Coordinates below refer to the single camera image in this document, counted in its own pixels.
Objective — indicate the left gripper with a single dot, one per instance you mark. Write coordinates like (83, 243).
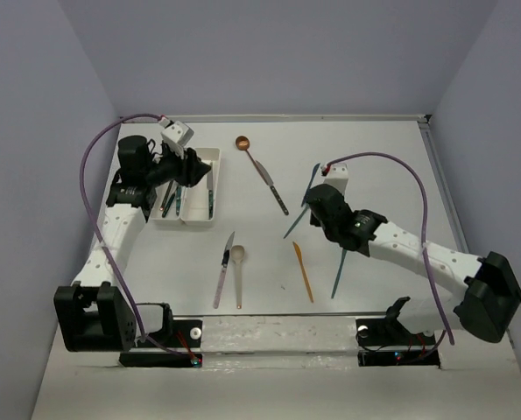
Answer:
(189, 169)

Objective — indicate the steel knife green handle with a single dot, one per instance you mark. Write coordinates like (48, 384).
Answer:
(210, 187)

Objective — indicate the silver spoon green handle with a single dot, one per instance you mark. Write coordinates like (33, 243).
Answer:
(178, 197)

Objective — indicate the gold spoon teal handle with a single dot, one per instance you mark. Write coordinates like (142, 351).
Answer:
(168, 204)

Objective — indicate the steel knife pink handle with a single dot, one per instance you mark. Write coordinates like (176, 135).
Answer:
(225, 262)

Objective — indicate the beige plastic spoon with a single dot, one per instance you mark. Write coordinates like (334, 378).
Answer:
(237, 254)

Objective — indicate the blue plastic knife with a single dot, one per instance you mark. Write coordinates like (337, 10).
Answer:
(310, 183)

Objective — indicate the orange plastic knife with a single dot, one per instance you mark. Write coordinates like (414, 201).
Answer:
(303, 271)

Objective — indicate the teal plastic knife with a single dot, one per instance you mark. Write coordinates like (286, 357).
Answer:
(338, 272)

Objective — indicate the black spoon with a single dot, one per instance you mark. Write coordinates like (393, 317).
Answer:
(167, 196)

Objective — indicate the teal plastic spoon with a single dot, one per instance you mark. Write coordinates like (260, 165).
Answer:
(304, 210)

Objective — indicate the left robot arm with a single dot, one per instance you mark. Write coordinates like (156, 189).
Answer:
(97, 312)

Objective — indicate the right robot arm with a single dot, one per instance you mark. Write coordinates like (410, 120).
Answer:
(484, 291)

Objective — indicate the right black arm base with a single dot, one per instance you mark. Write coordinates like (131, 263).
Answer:
(382, 343)

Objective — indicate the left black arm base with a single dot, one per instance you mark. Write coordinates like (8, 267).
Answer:
(183, 342)

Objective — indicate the white right utensil tray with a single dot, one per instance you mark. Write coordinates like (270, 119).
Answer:
(195, 211)

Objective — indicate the white utensil tray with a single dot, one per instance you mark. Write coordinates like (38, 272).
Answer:
(171, 219)
(195, 211)

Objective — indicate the white left utensil tray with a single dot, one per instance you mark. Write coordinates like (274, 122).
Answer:
(171, 219)

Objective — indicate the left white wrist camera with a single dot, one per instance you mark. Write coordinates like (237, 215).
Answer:
(176, 136)

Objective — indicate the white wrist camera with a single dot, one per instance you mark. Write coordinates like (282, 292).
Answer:
(176, 136)
(337, 177)

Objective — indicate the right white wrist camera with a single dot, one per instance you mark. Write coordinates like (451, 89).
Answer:
(337, 177)

